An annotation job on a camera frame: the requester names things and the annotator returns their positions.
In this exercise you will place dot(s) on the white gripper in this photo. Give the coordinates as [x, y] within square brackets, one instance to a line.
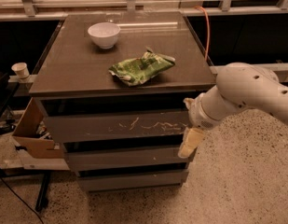
[199, 115]

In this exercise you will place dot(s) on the grey top drawer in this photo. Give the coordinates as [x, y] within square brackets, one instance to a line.
[109, 126]

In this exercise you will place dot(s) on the grey drawer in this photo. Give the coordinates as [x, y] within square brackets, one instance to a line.
[109, 126]
[144, 180]
[86, 160]

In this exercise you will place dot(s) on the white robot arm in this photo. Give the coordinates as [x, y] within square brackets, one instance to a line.
[239, 86]

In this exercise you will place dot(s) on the grey drawer cabinet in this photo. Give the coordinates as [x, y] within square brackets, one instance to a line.
[74, 78]

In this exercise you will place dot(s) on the grey bottom drawer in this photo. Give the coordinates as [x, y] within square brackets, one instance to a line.
[144, 180]

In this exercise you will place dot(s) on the grey middle drawer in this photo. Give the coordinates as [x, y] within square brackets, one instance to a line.
[86, 160]

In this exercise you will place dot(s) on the green snack bag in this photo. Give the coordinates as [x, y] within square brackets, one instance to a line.
[137, 71]

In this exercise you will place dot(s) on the white ceramic bowl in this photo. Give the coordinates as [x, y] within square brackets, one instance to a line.
[104, 34]

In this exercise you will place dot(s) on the brown cardboard box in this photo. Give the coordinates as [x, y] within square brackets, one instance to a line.
[29, 139]

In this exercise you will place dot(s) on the black stand leg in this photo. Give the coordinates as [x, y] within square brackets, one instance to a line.
[42, 199]

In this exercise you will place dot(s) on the white paper cup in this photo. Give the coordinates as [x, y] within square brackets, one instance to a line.
[21, 70]

